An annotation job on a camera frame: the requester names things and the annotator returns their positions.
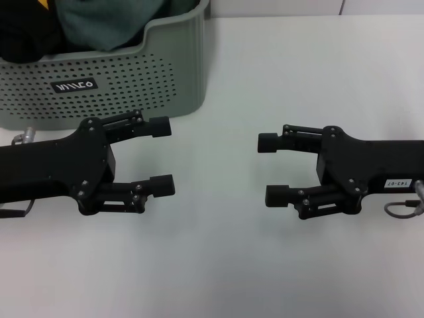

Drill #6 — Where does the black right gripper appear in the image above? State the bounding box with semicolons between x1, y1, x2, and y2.
257;124;424;220

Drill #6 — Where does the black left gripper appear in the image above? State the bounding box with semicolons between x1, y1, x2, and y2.
0;116;117;216

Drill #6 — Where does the green and yellow towel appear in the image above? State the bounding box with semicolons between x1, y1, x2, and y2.
38;0;203;52

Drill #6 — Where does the sage green perforated storage box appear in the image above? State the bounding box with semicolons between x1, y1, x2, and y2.
0;0;212;131

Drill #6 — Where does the black cloth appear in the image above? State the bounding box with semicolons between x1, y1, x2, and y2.
0;0;64;64

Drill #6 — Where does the right gripper cable with plug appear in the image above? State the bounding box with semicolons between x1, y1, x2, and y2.
384;178;424;219

